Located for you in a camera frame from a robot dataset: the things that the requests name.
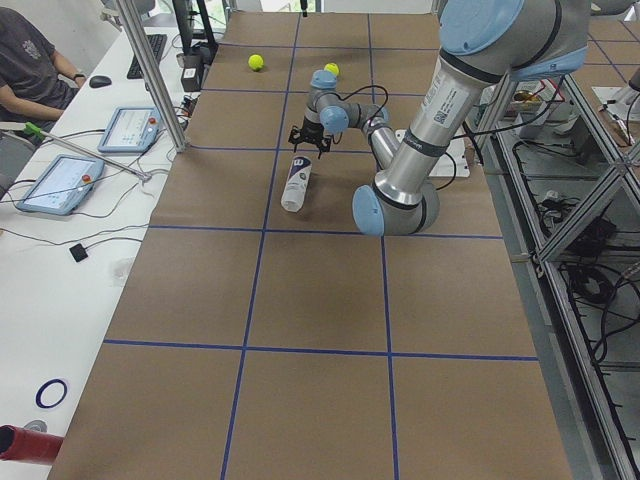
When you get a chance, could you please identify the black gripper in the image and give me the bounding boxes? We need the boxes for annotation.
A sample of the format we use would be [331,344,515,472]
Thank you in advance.
[289,121,331,159]

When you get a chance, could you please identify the white blue tennis ball can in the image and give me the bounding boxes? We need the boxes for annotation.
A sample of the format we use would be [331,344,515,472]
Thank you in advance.
[281,155,312,213]

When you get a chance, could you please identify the tennis ball with black logo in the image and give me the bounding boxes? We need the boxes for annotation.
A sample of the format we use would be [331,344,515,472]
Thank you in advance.
[324,63,340,77]

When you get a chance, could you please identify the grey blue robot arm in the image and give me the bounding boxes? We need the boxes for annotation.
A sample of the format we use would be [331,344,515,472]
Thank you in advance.
[289,0,591,236]

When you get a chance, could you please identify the yellow tennis ball near edge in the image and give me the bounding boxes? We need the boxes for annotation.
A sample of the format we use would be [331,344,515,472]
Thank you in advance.
[247,54,265,72]

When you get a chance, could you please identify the black box with label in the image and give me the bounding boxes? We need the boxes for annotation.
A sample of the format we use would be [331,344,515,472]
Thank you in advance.
[181,54,204,93]

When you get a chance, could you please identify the black computer monitor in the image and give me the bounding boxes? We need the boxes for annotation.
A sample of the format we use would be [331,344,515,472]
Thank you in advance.
[172,0,219,62]

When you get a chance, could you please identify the blue teach pendant far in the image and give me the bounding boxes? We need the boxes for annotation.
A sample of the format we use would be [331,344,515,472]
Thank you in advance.
[98,107,162,154]

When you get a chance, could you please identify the blue teach pendant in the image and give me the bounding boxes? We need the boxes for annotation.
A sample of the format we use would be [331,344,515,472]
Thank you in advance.
[98,107,162,154]
[16,154,105,216]

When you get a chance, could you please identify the black keyboard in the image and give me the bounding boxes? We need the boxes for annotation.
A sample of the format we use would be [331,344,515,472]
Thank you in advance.
[126,33,169,80]

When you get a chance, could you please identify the black computer mouse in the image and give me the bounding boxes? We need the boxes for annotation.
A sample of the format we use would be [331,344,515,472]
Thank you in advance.
[89,75,112,89]

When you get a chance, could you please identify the blue teach pendant near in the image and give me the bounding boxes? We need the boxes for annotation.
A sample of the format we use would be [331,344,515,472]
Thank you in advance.
[16,154,105,216]

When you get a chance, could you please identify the small black square puck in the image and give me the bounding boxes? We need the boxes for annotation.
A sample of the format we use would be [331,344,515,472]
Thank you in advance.
[69,243,88,263]

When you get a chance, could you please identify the seated person in grey shirt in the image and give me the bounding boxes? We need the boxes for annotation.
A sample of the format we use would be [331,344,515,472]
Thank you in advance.
[1,7,87,131]

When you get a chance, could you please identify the grey tape roll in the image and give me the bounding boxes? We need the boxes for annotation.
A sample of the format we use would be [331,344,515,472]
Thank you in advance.
[24,419,48,433]

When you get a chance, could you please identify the red cylinder tube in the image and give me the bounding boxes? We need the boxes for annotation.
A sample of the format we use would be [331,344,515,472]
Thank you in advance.
[1,425,64,465]

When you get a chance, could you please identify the aluminium frame post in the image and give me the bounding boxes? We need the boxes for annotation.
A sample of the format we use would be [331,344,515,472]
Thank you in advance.
[115,0,187,153]

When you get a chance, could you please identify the blue tape ring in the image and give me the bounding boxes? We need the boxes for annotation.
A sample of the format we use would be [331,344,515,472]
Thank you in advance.
[35,378,69,410]

